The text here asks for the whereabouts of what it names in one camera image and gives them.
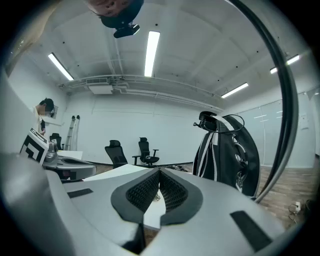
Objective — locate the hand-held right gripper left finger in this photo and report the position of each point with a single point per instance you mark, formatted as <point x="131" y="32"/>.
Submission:
<point x="100" y="200"/>

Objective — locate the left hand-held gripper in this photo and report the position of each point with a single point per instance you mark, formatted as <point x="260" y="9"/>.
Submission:
<point x="33" y="147"/>

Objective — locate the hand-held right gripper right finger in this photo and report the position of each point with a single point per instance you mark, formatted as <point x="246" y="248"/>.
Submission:
<point x="212" y="212"/>

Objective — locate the small white table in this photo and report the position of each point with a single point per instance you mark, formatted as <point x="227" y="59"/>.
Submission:
<point x="72" y="153"/>

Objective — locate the aluminium ladder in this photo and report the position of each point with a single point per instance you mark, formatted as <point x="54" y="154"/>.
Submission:
<point x="72" y="132"/>

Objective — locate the black white striped backpack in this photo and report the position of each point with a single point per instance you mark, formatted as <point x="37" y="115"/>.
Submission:
<point x="225" y="160"/>

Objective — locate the white ceiling air conditioner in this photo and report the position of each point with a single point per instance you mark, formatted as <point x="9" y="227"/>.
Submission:
<point x="101" y="89"/>

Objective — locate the white power strip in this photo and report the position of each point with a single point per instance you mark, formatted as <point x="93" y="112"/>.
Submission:
<point x="297" y="205"/>

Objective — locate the ceiling strip light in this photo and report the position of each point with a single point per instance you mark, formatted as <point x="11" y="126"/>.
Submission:
<point x="291" y="60"/>
<point x="152" y="53"/>
<point x="60" y="66"/>
<point x="235" y="90"/>

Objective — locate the white ceiling pipes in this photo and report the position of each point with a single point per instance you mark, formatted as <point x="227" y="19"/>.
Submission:
<point x="162" y="86"/>

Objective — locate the white paper sign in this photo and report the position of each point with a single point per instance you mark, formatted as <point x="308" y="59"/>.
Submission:
<point x="304" y="122"/>

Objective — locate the person's mustard t-shirt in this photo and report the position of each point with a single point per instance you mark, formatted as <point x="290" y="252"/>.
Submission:
<point x="30" y="30"/>

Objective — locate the person's head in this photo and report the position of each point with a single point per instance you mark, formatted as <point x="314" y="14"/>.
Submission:
<point x="107" y="6"/>

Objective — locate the beige wall panel box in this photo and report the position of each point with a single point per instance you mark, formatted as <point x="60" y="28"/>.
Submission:
<point x="56" y="110"/>

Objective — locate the black head camera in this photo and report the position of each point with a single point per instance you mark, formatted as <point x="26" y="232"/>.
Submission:
<point x="126" y="31"/>

